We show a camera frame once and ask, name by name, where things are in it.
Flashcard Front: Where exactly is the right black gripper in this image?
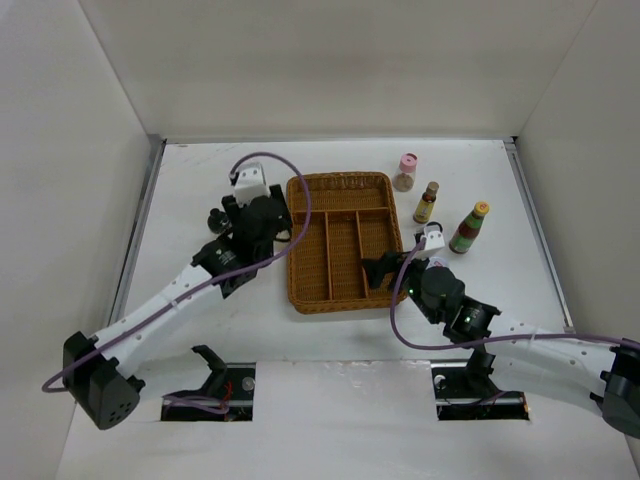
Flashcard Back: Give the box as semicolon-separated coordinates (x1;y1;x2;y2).
361;247;441;324

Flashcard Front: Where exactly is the pink-cap spice shaker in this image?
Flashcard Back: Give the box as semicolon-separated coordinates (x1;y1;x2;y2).
392;153;418;192

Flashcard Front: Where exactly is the white-lid sauce jar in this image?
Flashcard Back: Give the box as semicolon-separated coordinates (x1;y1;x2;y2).
427;256;449;268

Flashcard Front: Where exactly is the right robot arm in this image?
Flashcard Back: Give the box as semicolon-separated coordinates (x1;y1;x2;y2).
362;251;639;438

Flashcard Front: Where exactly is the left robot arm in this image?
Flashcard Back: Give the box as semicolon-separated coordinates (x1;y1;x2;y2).
62;184;292;430

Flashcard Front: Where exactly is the small black round bottle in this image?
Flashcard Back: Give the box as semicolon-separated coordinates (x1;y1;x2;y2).
207;208;231;235

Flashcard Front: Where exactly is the brown wicker divided basket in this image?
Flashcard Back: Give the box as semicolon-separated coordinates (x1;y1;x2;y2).
287;172;403;314

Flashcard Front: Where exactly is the yellow-label oil bottle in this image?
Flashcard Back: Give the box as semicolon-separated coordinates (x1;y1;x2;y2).
413;181;439;224

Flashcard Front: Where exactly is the green-label chili sauce bottle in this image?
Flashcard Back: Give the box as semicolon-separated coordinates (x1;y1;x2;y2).
448;201;490;254

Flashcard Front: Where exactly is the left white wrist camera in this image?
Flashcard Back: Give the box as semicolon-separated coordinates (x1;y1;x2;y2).
234;162;270;208

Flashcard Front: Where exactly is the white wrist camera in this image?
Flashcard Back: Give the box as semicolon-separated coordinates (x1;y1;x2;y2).
414;224;445;260
234;162;270;208

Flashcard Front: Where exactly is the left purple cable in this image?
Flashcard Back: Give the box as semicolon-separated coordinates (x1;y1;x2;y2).
41;151;313;394

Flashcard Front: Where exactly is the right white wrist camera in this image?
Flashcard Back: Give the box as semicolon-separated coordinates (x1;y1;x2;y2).
414;224;445;260

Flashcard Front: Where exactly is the left aluminium table rail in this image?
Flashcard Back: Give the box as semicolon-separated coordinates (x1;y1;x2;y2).
103;134;166;327

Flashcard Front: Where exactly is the aluminium table rail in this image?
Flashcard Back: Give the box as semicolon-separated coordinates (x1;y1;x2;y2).
503;137;576;334
103;134;166;327

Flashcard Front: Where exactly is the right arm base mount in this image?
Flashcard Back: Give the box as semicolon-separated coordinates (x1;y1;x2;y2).
431;352;529;421

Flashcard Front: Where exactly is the right aluminium table rail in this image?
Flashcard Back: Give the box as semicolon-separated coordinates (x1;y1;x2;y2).
503;137;576;334

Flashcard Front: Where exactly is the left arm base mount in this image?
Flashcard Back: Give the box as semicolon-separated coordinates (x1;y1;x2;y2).
160;345;257;422

